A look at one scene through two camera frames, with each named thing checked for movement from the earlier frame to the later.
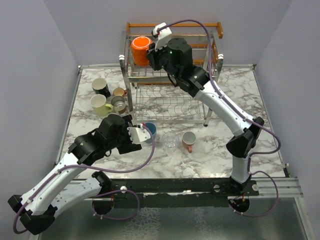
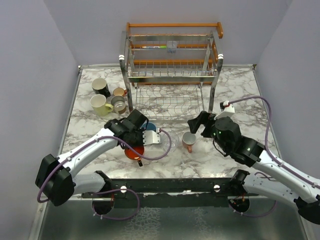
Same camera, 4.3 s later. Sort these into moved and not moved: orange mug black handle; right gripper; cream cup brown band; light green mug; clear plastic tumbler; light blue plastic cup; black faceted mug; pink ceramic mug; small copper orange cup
Moved: right gripper; orange mug black handle; light blue plastic cup
Not moved: cream cup brown band; light green mug; small copper orange cup; pink ceramic mug; clear plastic tumbler; black faceted mug
